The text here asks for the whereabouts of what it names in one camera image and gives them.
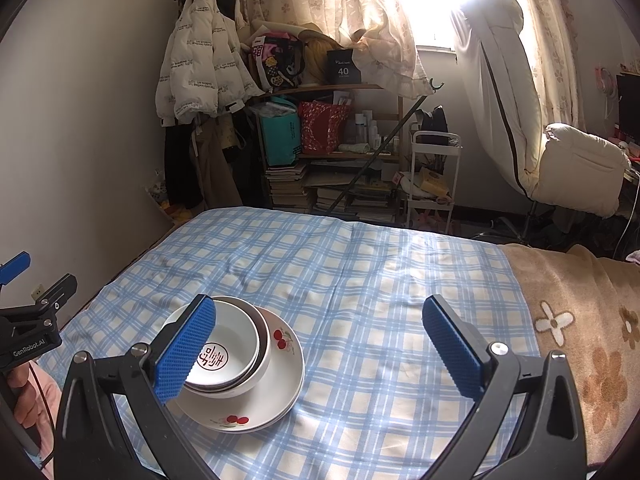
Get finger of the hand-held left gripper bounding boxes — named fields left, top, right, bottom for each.
left=31, top=273, right=78, bottom=321
left=0, top=251, right=32, bottom=288

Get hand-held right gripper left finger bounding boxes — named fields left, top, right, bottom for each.
left=52, top=294, right=217, bottom=480

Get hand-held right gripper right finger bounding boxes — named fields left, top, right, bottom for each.
left=422, top=295, right=587, bottom=480

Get large white bowl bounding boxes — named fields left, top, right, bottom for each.
left=164, top=296, right=272, bottom=400

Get person's left hand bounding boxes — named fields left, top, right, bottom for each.
left=6, top=360, right=51, bottom=427

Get pink clothing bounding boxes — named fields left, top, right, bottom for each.
left=27, top=367, right=63, bottom=466

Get blue checked cloth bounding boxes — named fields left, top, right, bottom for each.
left=37, top=206, right=541, bottom=480

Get black office chair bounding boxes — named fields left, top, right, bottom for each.
left=470, top=200, right=556, bottom=248

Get brown floral blanket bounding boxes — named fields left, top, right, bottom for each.
left=500, top=244, right=640, bottom=466

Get printed plastic bag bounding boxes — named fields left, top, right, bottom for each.
left=147, top=172, right=193, bottom=223

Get yellow box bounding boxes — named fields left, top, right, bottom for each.
left=417, top=167, right=448, bottom=196

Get white trolley cart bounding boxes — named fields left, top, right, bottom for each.
left=405, top=131, right=461, bottom=233

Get dark hanging clothes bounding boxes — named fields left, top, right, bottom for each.
left=162, top=110, right=256, bottom=211

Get beige hanging trousers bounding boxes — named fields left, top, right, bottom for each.
left=192, top=120, right=236, bottom=208

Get stack of books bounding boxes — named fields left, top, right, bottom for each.
left=265, top=162, right=396, bottom=223

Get dark metal pole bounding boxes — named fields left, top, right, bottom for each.
left=330, top=79, right=446, bottom=216

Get black bag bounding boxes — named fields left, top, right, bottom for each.
left=417, top=106, right=448, bottom=133

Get teal shopping bag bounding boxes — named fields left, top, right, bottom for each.
left=256, top=97, right=301, bottom=167

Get group of white bottles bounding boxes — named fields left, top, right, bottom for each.
left=352, top=110, right=383, bottom=151

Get red gift bag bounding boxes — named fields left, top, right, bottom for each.
left=298, top=101, right=351, bottom=156

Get white puffer jacket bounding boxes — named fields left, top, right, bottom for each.
left=156, top=0, right=266, bottom=126

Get wooden shelf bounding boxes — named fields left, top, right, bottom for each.
left=250, top=82, right=406, bottom=223

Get black monitor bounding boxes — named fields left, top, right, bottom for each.
left=615, top=72, right=640, bottom=143

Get black box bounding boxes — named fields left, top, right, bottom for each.
left=326, top=50, right=362, bottom=85

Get colourful printed bag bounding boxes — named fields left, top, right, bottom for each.
left=250, top=32, right=306, bottom=92

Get floral beige curtain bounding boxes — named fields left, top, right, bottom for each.
left=245, top=0, right=433, bottom=101
left=515, top=0, right=586, bottom=133

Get pink headphones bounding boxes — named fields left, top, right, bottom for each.
left=595, top=66, right=617, bottom=96

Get tan fabric bag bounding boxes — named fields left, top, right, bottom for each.
left=302, top=35, right=333, bottom=83

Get black cable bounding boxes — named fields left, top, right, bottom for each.
left=27, top=360, right=58, bottom=463

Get grey cable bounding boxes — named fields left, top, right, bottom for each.
left=0, top=375, right=43, bottom=458

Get white charging cable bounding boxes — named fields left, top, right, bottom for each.
left=615, top=210, right=640, bottom=261

